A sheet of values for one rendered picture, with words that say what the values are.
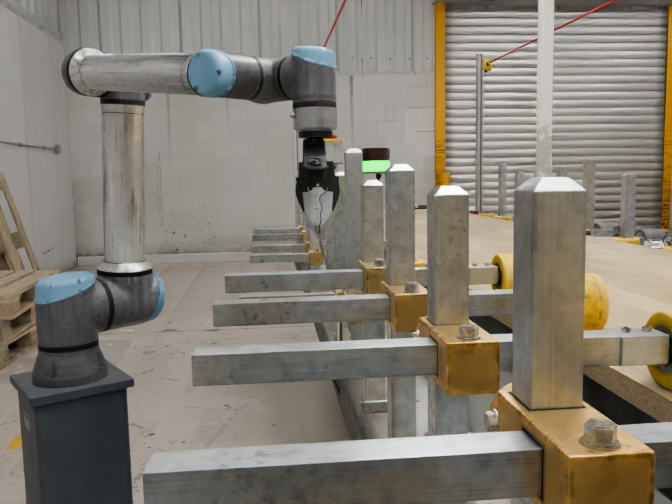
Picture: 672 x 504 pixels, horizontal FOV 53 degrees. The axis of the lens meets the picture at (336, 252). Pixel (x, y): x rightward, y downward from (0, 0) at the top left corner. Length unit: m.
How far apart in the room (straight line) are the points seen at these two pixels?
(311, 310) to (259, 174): 8.18
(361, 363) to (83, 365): 1.30
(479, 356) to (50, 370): 1.42
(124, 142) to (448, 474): 1.59
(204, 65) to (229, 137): 7.69
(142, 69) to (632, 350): 1.18
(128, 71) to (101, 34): 7.82
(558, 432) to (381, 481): 0.11
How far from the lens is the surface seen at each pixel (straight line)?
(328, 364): 0.65
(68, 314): 1.86
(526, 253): 0.45
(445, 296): 0.69
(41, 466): 1.90
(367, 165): 1.42
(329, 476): 0.41
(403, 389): 0.97
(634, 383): 0.80
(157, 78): 1.53
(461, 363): 0.63
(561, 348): 0.46
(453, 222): 0.68
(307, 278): 1.14
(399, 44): 9.37
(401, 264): 0.93
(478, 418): 1.34
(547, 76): 2.99
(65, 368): 1.88
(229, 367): 0.65
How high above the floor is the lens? 1.12
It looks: 7 degrees down
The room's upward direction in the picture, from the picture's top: 1 degrees counter-clockwise
